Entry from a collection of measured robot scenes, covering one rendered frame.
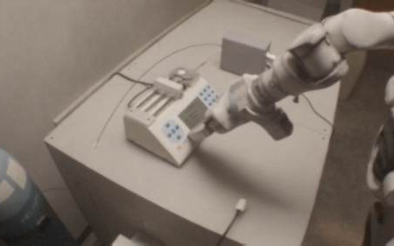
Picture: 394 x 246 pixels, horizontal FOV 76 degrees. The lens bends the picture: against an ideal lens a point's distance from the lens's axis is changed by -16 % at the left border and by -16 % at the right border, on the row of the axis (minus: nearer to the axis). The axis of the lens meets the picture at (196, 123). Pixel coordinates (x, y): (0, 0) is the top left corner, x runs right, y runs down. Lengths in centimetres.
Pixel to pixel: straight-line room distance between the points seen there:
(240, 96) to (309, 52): 16
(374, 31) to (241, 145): 44
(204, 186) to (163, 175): 10
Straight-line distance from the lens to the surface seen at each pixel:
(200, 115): 75
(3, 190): 96
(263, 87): 49
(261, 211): 65
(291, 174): 72
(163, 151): 68
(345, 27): 45
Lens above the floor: 200
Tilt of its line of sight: 44 degrees down
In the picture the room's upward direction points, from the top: 3 degrees clockwise
